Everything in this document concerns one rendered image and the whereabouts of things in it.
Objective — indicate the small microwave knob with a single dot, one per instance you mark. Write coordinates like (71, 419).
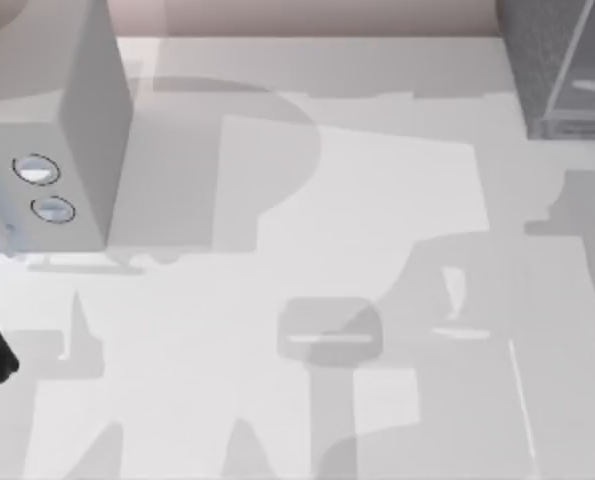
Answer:
(53, 209)

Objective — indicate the large microwave knob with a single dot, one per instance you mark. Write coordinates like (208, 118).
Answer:
(36, 169)

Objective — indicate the pale microwave oven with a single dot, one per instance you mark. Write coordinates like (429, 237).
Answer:
(37, 90)

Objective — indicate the grey cabinet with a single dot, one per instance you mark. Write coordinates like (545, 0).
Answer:
(567, 65)

